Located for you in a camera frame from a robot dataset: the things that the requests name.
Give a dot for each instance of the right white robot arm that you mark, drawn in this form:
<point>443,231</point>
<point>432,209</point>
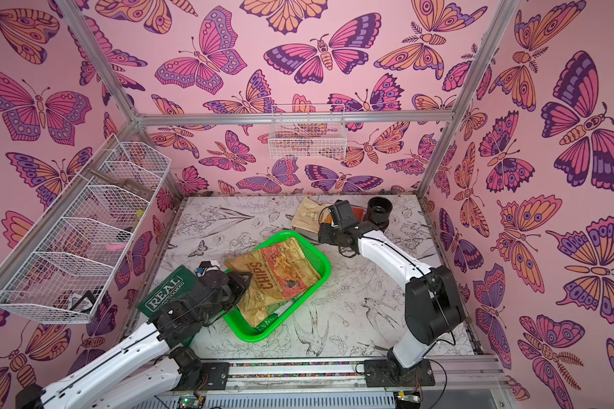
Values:
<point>432,305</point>

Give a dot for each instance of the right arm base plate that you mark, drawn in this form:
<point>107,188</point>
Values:
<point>389,374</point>

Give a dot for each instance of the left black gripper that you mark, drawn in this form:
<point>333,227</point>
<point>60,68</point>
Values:
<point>234,279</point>

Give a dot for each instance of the dark green Real chips bag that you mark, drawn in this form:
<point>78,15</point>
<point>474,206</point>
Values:
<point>166,294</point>

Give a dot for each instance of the orange brown chips bag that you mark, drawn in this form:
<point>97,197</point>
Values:
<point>283,264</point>

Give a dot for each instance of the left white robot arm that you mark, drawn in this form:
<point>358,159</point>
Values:
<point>154,358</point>

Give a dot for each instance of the small white wire basket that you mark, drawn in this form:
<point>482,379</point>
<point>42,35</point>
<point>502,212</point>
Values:
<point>302,131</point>

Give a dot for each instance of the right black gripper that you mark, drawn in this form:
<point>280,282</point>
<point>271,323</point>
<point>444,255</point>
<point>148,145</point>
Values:
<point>327,233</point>

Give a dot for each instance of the green plastic mesh basket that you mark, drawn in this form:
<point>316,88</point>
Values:
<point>318,260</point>

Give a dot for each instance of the tan kraft Chips bag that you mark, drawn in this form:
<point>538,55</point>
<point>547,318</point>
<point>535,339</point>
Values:
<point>259,302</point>

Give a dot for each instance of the green Chio chips bag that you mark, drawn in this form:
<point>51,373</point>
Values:
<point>267,322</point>

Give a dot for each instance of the long white wire rack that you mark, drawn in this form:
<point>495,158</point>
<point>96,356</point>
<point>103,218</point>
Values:
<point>94,208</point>

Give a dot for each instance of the black camera lens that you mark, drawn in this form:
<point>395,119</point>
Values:
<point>379,211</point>

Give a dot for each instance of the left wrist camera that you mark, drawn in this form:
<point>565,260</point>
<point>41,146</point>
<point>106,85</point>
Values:
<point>206,267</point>

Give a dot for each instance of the black object in rack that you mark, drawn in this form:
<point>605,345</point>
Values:
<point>82,303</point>

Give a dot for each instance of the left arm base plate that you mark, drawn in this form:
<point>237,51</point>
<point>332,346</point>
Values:
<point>198,375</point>

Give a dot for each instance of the beige orange chips bag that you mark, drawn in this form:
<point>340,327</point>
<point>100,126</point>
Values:
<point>310,215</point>

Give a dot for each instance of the aluminium mounting rail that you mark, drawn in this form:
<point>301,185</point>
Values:
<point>327,375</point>

